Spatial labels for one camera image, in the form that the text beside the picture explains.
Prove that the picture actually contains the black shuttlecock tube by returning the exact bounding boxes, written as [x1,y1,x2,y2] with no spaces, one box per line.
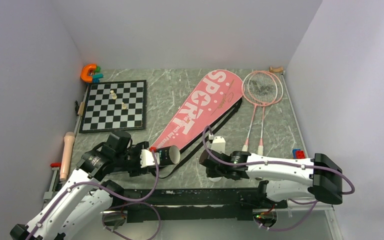
[155,145,181,167]

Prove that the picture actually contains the small wooden arch block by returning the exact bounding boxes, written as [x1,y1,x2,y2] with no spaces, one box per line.
[269,66,284,74]

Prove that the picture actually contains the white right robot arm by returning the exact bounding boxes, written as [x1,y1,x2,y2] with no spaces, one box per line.
[199,150,343,208]

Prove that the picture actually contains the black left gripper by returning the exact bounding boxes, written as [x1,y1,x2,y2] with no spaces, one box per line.
[114,141,151,176]

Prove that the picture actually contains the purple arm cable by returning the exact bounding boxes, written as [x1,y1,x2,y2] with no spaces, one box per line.
[23,149,162,240]
[201,125,356,233]

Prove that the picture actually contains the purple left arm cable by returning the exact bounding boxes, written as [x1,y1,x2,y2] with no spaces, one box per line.
[23,149,162,240]

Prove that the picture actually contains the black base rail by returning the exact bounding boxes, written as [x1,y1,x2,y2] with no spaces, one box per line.
[123,187,288,223]

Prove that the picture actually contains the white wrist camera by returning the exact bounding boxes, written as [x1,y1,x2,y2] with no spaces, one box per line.
[140,149,160,168]
[209,136,226,154]

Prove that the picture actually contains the black white chessboard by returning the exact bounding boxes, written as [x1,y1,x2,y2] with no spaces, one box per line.
[78,80,147,134]

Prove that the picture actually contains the red blue toy brick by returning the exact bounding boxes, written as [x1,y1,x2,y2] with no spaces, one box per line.
[292,149,307,160]

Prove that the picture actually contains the orange teal toy blocks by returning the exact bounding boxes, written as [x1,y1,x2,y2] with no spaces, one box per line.
[80,63,104,84]

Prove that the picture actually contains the red clamp knob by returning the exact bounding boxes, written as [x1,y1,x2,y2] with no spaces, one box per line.
[50,162,62,168]

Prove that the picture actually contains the translucent tube lid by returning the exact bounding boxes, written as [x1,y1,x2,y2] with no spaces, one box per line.
[208,177,222,182]

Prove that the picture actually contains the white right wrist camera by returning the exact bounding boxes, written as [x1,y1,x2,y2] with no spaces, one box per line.
[209,136,226,154]

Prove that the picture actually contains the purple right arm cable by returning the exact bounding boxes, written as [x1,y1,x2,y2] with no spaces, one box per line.
[201,125,356,233]

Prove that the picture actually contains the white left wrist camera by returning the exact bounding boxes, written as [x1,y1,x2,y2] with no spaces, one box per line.
[140,149,160,168]

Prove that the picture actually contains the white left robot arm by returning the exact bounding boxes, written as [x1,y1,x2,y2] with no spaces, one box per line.
[10,130,160,240]

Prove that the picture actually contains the pink racket bag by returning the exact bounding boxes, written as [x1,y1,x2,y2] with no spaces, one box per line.
[151,69,243,153]

